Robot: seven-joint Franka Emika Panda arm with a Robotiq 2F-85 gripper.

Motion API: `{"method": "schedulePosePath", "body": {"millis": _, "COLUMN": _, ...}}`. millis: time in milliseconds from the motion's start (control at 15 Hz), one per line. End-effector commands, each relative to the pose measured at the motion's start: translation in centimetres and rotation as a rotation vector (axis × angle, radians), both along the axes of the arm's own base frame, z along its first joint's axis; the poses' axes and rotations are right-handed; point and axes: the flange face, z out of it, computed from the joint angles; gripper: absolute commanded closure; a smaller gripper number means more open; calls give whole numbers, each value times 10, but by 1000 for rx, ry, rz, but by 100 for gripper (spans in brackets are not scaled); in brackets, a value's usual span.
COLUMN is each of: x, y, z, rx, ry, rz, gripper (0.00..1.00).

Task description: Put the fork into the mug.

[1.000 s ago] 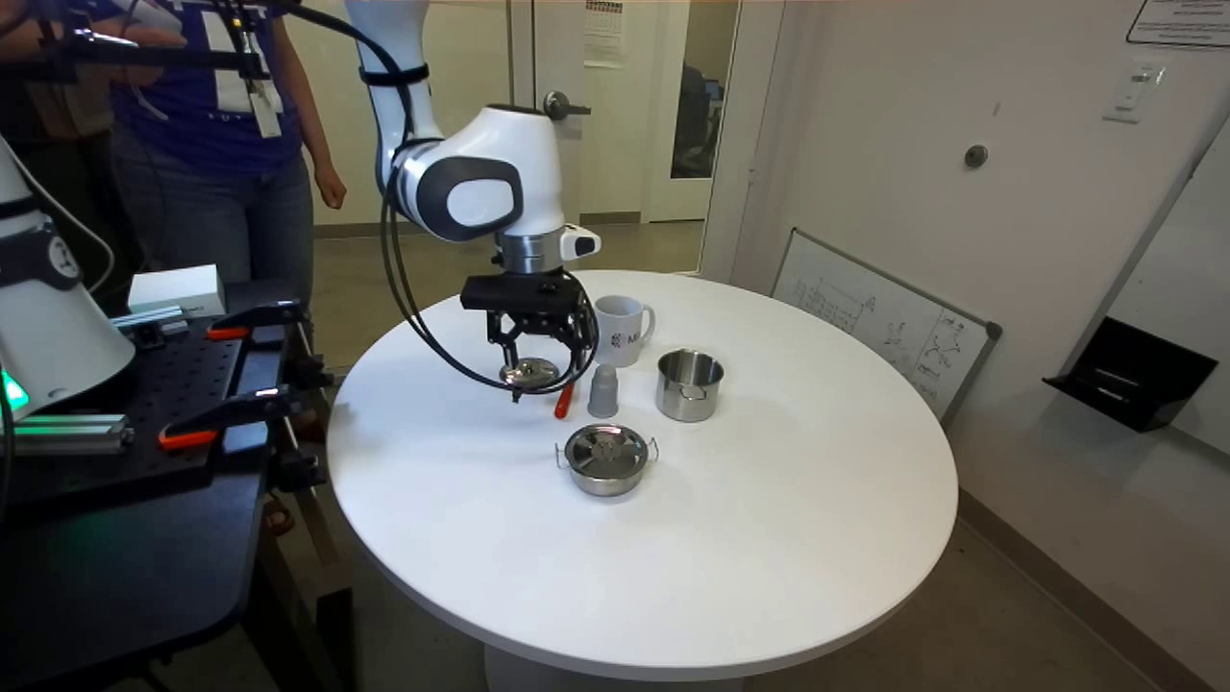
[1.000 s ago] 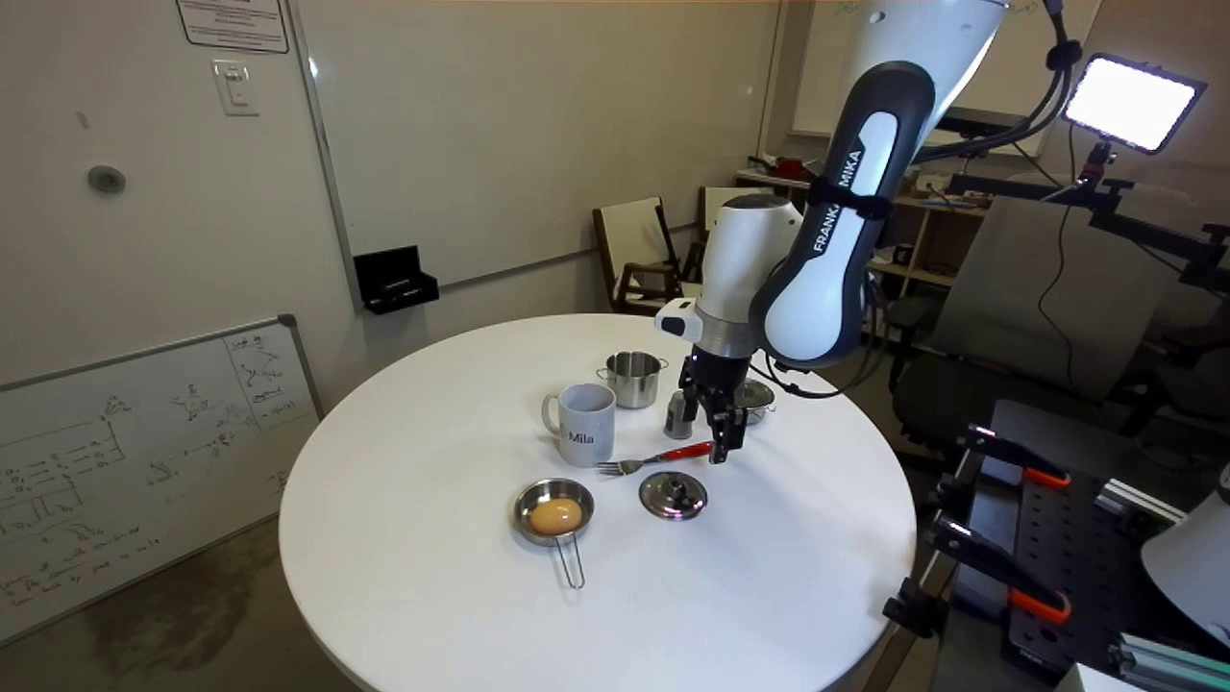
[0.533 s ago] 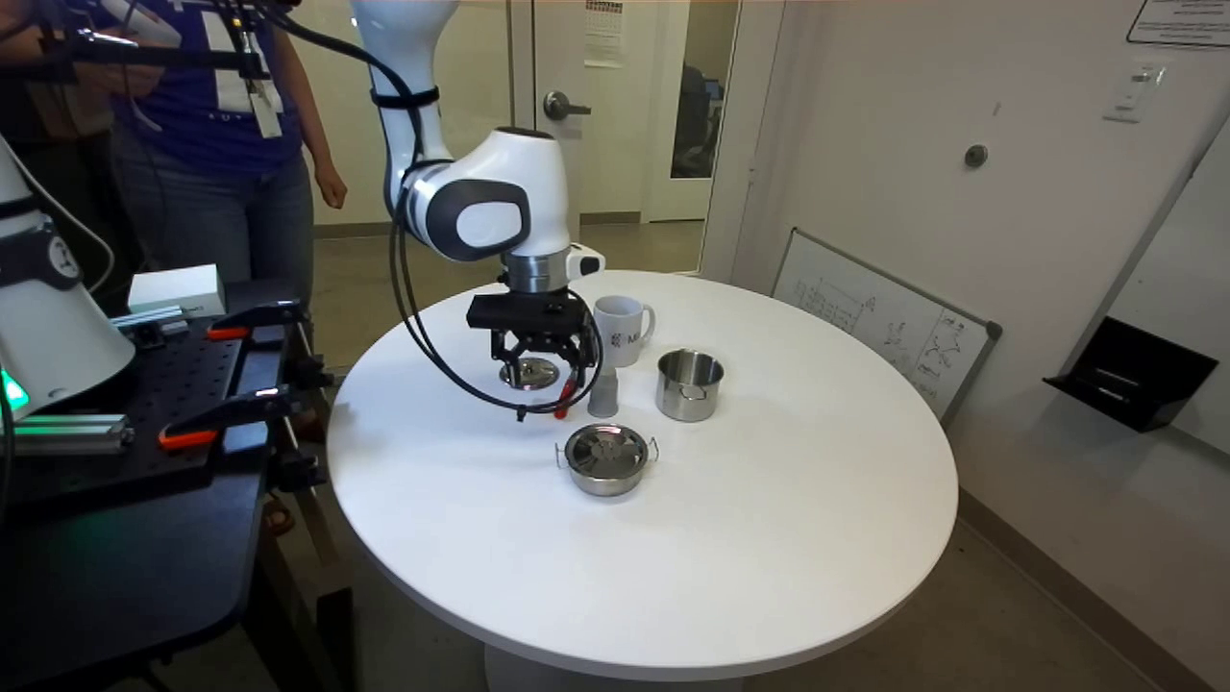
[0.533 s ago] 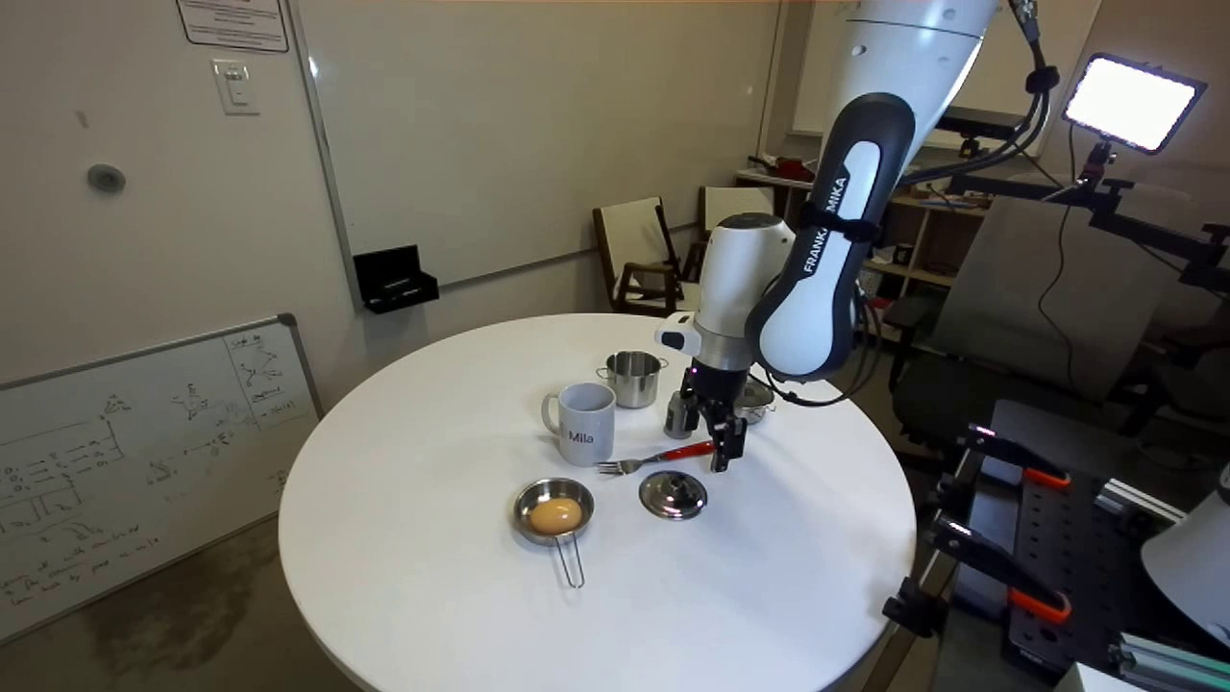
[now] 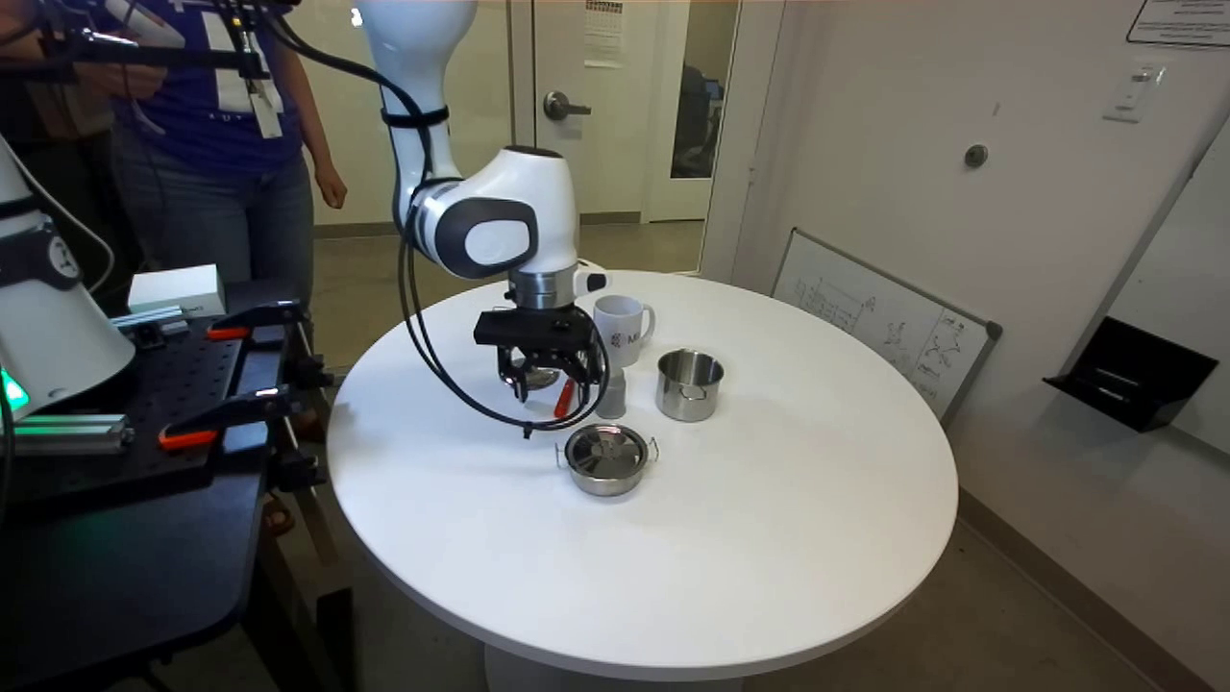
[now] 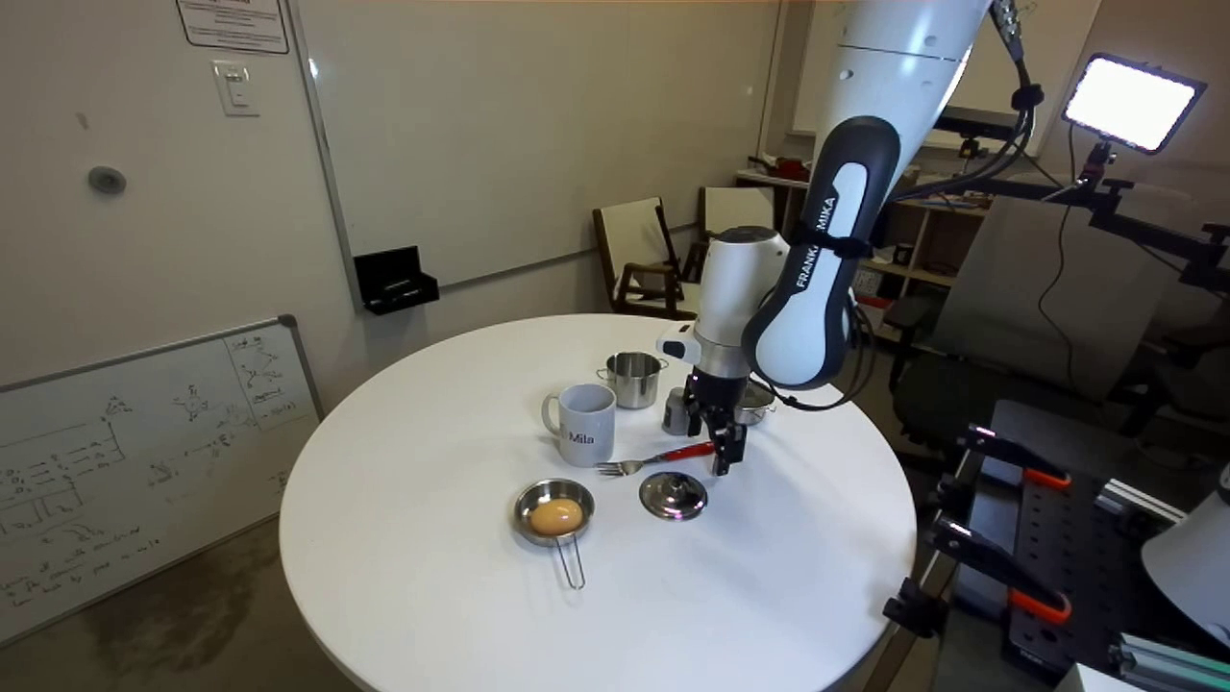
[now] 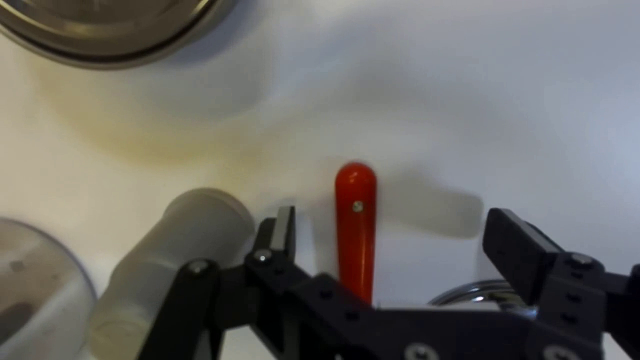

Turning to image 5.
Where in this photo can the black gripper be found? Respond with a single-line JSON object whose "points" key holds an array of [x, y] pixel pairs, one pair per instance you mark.
{"points": [[545, 336]]}

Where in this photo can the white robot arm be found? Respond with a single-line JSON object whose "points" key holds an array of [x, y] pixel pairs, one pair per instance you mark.
{"points": [[513, 192]]}

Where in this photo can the white ceramic mug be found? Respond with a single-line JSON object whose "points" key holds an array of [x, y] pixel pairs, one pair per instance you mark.
{"points": [[622, 322]]}

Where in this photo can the steel pot with lid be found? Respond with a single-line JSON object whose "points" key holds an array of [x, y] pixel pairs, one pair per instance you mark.
{"points": [[607, 460]]}

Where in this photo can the white door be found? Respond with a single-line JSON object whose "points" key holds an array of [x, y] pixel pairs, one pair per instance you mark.
{"points": [[577, 154]]}

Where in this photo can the framed whiteboard panel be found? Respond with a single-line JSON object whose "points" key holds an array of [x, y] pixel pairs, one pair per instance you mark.
{"points": [[884, 322]]}

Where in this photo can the white paper notice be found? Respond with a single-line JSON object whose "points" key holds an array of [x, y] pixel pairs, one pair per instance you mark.
{"points": [[605, 28]]}

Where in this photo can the small white box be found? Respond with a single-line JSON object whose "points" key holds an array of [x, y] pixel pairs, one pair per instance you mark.
{"points": [[176, 288]]}

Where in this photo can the person in blue shirt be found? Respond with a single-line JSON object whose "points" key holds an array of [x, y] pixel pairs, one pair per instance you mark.
{"points": [[194, 118]]}

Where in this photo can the black robot workbench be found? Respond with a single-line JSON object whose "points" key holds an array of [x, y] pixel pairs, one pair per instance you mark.
{"points": [[127, 564]]}

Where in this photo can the white machine housing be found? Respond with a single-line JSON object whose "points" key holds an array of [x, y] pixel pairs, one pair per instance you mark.
{"points": [[51, 322]]}

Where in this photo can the black wall file holder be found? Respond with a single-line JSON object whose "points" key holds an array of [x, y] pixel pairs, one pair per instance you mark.
{"points": [[1128, 372]]}

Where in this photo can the large white wall sign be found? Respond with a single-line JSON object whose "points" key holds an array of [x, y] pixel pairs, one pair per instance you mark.
{"points": [[1180, 20]]}

